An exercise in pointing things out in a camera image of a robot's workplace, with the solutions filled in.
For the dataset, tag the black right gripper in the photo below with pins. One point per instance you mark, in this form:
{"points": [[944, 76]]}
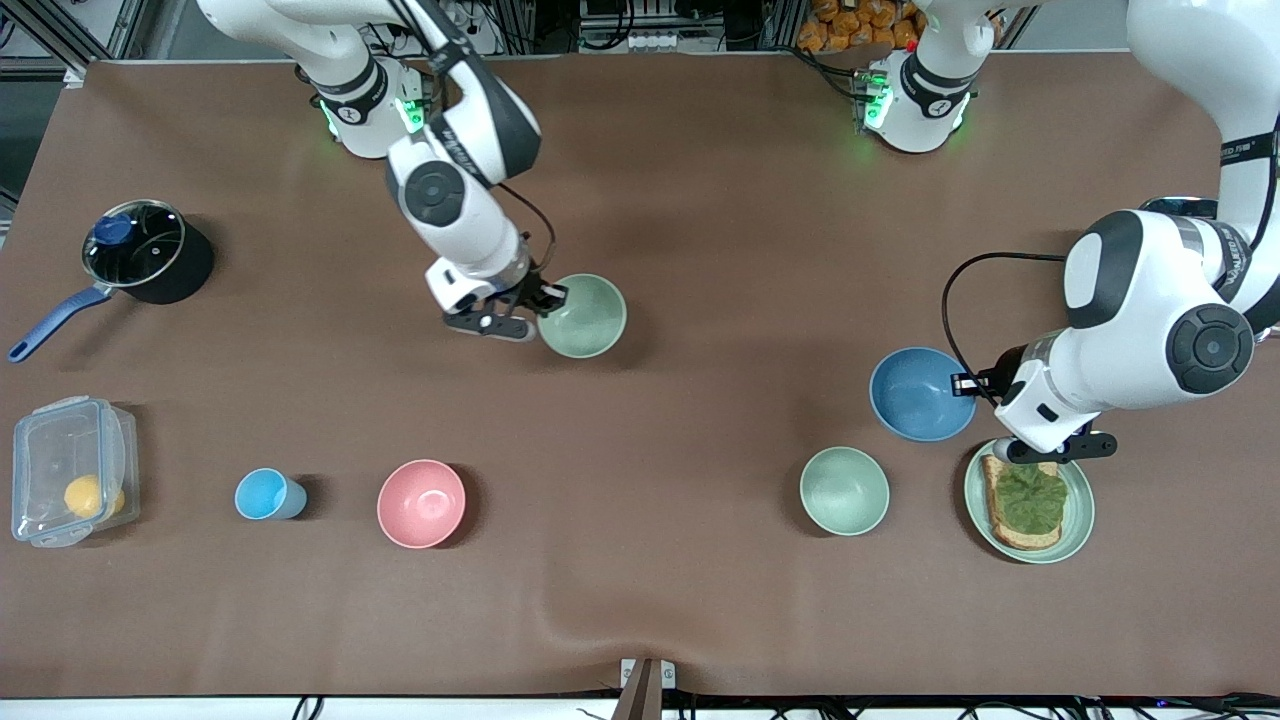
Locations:
{"points": [[528, 292]]}

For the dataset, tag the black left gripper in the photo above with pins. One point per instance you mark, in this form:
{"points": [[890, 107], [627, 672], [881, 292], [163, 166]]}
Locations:
{"points": [[1001, 381]]}

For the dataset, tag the light green bowl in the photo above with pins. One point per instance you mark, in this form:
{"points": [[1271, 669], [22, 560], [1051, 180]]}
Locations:
{"points": [[590, 318], [844, 490]]}

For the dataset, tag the blue bowl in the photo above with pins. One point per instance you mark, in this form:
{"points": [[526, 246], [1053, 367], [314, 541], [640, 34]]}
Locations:
{"points": [[915, 395]]}

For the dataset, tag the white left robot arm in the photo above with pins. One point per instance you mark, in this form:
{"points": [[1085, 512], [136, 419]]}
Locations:
{"points": [[1140, 330]]}

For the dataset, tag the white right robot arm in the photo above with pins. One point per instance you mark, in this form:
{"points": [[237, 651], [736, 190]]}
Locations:
{"points": [[450, 200]]}

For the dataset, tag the pink bowl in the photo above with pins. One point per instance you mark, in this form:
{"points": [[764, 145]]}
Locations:
{"points": [[421, 503]]}

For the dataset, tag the green lettuce leaf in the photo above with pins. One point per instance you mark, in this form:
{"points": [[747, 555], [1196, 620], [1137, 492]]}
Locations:
{"points": [[1030, 500]]}

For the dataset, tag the brown table mat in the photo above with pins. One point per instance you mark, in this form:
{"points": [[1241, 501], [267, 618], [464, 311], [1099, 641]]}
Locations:
{"points": [[640, 200]]}

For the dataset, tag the bread slice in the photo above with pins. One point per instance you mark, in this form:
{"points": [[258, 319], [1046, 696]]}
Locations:
{"points": [[1005, 535]]}

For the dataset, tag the light green plate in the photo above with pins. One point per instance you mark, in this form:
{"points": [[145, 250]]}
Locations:
{"points": [[1080, 520]]}

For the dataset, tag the white power strip black plugs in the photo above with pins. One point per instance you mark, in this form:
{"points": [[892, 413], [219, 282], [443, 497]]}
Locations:
{"points": [[455, 15]]}

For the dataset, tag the blue plastic cup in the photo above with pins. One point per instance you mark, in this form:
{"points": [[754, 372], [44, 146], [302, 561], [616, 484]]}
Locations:
{"points": [[262, 494]]}

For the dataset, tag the bag of orange snacks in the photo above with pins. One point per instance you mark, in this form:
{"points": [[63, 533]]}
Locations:
{"points": [[850, 25]]}

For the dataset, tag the glass lid blue knob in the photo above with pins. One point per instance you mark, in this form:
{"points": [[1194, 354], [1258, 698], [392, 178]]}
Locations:
{"points": [[140, 245]]}

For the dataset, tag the yellow lemon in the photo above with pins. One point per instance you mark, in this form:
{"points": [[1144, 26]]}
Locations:
{"points": [[85, 496]]}

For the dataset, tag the clear plastic lidded container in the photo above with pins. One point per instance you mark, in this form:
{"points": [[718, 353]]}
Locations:
{"points": [[50, 450]]}

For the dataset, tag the small metal table bracket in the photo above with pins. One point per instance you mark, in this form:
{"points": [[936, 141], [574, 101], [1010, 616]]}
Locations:
{"points": [[630, 672]]}

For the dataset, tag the brown post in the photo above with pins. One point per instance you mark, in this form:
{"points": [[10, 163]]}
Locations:
{"points": [[640, 695]]}

